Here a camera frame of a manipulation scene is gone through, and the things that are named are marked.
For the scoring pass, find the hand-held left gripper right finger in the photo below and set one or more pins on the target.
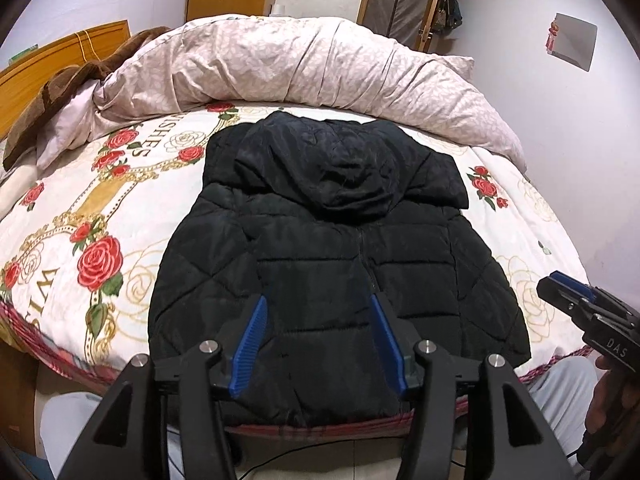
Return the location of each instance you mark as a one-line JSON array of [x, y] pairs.
[[392, 355]]

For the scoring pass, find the red wall ornament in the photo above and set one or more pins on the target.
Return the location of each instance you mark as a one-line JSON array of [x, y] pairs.
[[553, 35]]

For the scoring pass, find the white pillow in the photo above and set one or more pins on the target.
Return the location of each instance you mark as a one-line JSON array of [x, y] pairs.
[[12, 185]]

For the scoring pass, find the lilac pillow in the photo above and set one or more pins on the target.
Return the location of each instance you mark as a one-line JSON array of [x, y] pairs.
[[70, 125]]

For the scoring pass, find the wooden bed headboard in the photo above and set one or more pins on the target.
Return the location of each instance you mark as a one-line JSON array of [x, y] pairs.
[[50, 60]]

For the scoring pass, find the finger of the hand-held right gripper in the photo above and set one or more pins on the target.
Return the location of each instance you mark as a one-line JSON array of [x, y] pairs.
[[572, 284], [557, 300]]

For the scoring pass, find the grey wall panel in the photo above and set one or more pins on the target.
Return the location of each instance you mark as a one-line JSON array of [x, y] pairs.
[[575, 40]]

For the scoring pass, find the hanging bags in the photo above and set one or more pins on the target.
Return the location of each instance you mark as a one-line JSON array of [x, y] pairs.
[[447, 12]]

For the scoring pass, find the person's right hand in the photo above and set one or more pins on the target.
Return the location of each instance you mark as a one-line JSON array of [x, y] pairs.
[[605, 395]]

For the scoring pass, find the rose printed bedsheet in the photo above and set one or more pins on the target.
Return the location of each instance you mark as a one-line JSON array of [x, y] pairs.
[[75, 200]]

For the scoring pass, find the black hooded puffer jacket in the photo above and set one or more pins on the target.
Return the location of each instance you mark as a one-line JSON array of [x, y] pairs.
[[325, 200]]

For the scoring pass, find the wooden rack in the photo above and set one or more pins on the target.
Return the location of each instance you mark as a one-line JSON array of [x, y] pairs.
[[431, 10]]

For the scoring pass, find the wooden bed side board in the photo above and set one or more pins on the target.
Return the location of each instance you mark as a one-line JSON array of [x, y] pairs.
[[17, 390]]

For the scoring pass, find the brown fleece blanket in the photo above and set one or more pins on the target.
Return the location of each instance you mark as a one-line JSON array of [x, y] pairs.
[[60, 95]]

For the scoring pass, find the pale pink patterned duvet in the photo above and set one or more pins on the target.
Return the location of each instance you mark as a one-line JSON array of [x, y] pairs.
[[300, 60]]

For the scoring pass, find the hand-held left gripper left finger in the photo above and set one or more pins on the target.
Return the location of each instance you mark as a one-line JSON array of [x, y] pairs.
[[247, 355]]

